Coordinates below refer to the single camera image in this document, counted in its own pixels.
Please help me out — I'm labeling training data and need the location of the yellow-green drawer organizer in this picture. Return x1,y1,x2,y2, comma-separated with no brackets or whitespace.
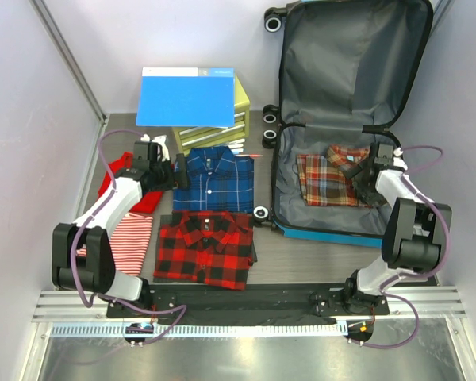
172,76,250,155

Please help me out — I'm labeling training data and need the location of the aluminium corner post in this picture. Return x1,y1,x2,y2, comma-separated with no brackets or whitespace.
29,0,106,124

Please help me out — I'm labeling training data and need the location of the blue open suitcase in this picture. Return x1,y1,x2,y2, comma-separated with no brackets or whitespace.
263,1,433,248

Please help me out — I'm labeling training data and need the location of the blue plaid shirt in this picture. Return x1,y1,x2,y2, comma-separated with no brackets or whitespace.
172,146,255,214

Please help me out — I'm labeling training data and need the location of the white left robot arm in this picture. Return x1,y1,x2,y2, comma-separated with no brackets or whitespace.
52,135,188,318

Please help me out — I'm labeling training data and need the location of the red white striped garment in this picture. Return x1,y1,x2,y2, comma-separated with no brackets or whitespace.
75,210,155,278

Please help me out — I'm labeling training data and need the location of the blue white flat box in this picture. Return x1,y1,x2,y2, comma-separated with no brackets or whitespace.
136,67,235,129

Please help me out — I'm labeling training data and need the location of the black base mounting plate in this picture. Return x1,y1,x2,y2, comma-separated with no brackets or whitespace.
106,282,390,321

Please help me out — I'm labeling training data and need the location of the slotted cable duct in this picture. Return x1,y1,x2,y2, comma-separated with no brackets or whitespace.
51,321,348,339

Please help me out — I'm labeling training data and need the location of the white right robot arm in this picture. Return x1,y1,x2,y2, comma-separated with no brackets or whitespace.
340,143,451,314

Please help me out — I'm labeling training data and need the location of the brown plaid shirt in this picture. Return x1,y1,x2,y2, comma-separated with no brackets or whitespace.
296,144,370,208

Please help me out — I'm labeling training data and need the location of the red black checked shirt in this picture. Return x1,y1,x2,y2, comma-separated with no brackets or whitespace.
153,210,255,291

